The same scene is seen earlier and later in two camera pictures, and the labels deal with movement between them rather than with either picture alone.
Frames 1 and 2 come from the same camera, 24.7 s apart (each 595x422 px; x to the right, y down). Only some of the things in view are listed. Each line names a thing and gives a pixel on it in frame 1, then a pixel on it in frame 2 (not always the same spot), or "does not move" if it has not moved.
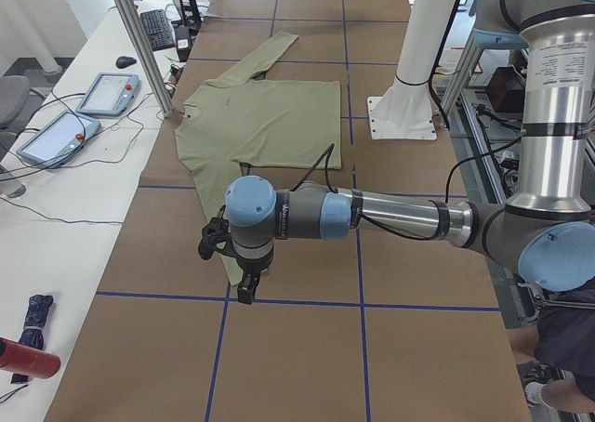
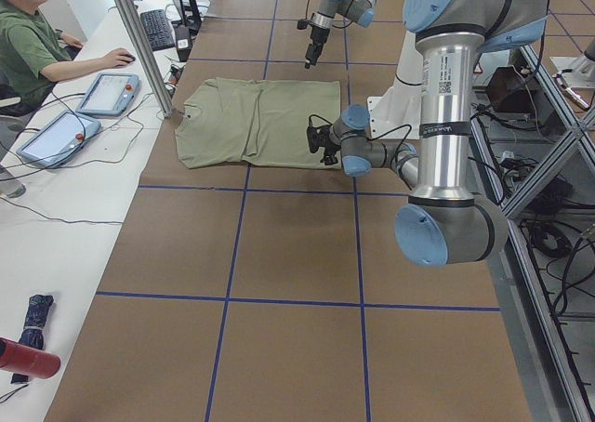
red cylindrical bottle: (30, 362) does not move
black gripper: (215, 232) -> (317, 137)
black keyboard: (158, 30) does not move
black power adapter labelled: (182, 42) does not move
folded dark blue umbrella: (33, 333) does not move
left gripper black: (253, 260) -> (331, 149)
